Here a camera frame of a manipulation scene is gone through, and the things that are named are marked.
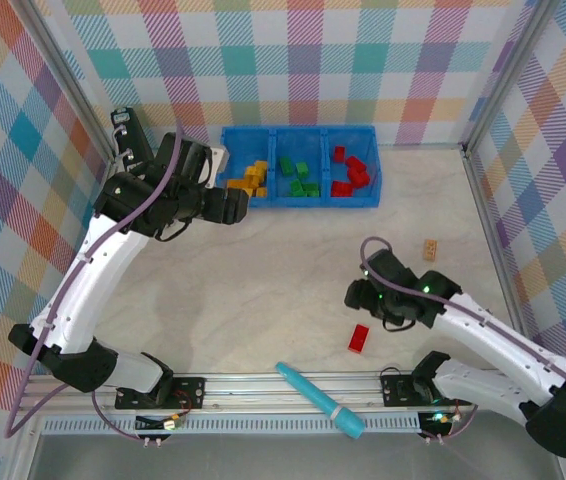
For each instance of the orange-yellow lego brick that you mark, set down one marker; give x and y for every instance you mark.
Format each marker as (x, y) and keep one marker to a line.
(237, 184)

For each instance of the long red lego brick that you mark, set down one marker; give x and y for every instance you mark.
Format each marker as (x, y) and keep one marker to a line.
(341, 189)
(358, 338)

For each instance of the green lego brick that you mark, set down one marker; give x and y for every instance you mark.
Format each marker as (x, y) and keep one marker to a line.
(295, 187)
(285, 165)
(302, 169)
(310, 189)

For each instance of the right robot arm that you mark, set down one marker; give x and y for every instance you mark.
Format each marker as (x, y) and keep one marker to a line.
(503, 350)

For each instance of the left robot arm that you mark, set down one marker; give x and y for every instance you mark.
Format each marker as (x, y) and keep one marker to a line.
(83, 280)

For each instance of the small wooden block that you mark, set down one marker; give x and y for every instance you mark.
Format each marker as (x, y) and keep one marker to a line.
(430, 250)

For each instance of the black control box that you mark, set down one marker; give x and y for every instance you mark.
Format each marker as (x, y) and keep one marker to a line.
(130, 132)

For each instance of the blue three-compartment bin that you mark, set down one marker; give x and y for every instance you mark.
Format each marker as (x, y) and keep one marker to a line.
(313, 202)

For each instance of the teal pen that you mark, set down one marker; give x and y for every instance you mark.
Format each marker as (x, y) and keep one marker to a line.
(313, 395)

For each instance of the small black circuit board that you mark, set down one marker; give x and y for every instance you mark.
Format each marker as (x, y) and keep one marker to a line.
(153, 426)
(438, 426)

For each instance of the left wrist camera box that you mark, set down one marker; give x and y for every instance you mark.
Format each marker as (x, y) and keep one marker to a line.
(219, 167)

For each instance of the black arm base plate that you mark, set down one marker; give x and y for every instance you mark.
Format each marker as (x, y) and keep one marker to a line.
(190, 392)
(395, 391)

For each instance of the aluminium side rail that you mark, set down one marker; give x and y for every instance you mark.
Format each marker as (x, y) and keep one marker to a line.
(485, 210)

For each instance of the long aluminium frame rail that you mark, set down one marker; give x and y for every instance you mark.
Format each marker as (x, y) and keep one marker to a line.
(243, 392)

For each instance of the aluminium frame post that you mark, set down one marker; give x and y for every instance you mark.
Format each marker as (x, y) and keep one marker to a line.
(507, 75)
(74, 82)

